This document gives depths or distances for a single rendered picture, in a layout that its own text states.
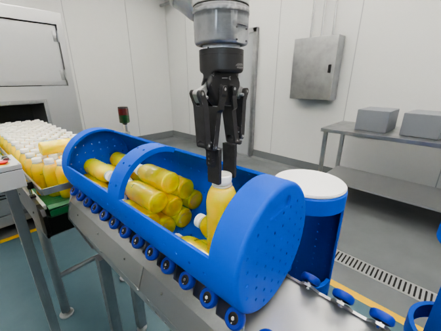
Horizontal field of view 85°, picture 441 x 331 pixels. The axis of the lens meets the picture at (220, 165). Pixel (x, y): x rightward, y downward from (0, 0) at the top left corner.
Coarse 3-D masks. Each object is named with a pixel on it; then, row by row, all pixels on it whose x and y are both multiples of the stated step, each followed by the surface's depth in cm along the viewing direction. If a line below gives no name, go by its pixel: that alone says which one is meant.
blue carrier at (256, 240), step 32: (96, 128) 98; (64, 160) 92; (128, 160) 68; (160, 160) 96; (192, 160) 79; (96, 192) 75; (256, 192) 44; (288, 192) 48; (128, 224) 66; (192, 224) 80; (224, 224) 43; (256, 224) 41; (288, 224) 52; (192, 256) 47; (224, 256) 41; (256, 256) 44; (288, 256) 57; (224, 288) 42; (256, 288) 47
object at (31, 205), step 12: (24, 192) 122; (24, 204) 135; (36, 204) 107; (36, 216) 115; (48, 216) 133; (60, 216) 135; (36, 228) 131; (48, 228) 105; (60, 228) 124; (72, 228) 124; (48, 240) 135; (48, 252) 137; (48, 264) 139; (84, 264) 155; (60, 276) 146; (120, 276) 183; (60, 288) 146; (60, 300) 148; (60, 312) 155; (72, 312) 155
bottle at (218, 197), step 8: (208, 192) 49; (216, 192) 47; (224, 192) 47; (232, 192) 47; (208, 200) 48; (216, 200) 47; (224, 200) 46; (208, 208) 48; (216, 208) 47; (224, 208) 47; (208, 216) 49; (216, 216) 48; (208, 224) 50; (216, 224) 48; (208, 232) 51; (208, 240) 51; (208, 248) 52
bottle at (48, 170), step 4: (44, 164) 110; (48, 164) 110; (52, 164) 111; (44, 168) 110; (48, 168) 109; (52, 168) 110; (44, 172) 110; (48, 172) 110; (52, 172) 110; (44, 176) 111; (48, 176) 110; (52, 176) 111; (48, 180) 111; (52, 180) 111; (56, 180) 112; (48, 184) 111; (52, 184) 112; (56, 184) 113; (56, 192) 114
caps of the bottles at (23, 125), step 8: (0, 128) 179; (8, 128) 181; (16, 128) 180; (24, 128) 179; (32, 128) 179; (40, 128) 179; (48, 128) 181; (56, 128) 179; (8, 136) 155; (16, 136) 154; (24, 136) 154; (32, 136) 161; (40, 136) 159; (48, 136) 157; (56, 136) 155; (64, 136) 154; (72, 136) 154; (16, 144) 134; (24, 144) 139; (32, 144) 134; (24, 152) 126; (32, 152) 120
